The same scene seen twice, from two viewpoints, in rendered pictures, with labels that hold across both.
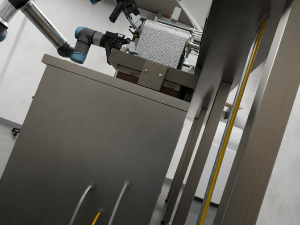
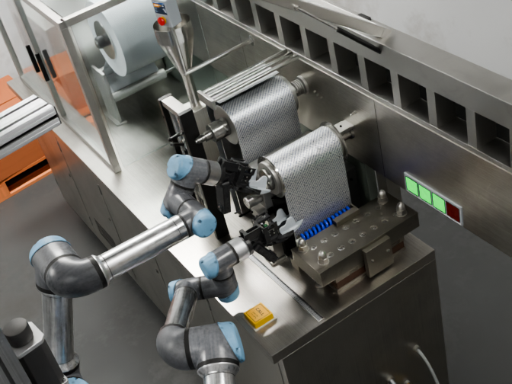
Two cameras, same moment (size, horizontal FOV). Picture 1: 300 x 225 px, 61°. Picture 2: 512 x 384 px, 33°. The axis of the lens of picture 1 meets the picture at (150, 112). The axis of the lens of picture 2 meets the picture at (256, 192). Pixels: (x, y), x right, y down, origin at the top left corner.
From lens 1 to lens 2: 2.58 m
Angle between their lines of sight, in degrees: 51
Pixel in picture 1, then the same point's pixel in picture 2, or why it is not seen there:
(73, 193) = not seen: outside the picture
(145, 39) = (296, 196)
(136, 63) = (353, 260)
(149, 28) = (291, 181)
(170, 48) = (329, 177)
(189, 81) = (412, 225)
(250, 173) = not seen: outside the picture
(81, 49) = (235, 285)
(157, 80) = (387, 257)
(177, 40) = (332, 162)
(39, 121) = not seen: outside the picture
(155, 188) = (438, 327)
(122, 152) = (399, 337)
